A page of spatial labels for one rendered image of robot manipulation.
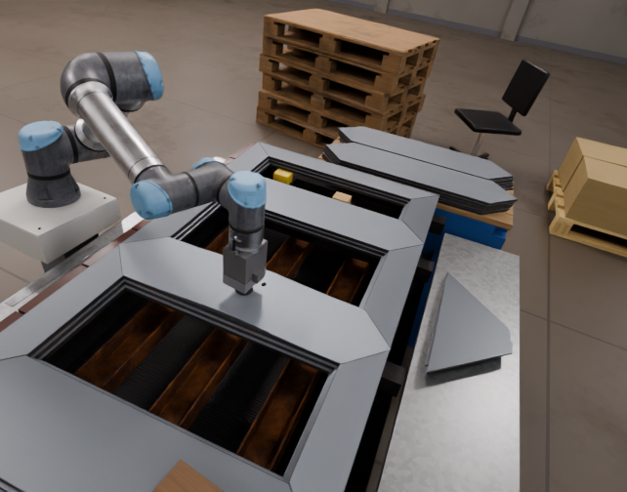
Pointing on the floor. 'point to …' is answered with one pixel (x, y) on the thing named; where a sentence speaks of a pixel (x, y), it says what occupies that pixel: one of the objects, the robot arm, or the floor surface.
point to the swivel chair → (525, 78)
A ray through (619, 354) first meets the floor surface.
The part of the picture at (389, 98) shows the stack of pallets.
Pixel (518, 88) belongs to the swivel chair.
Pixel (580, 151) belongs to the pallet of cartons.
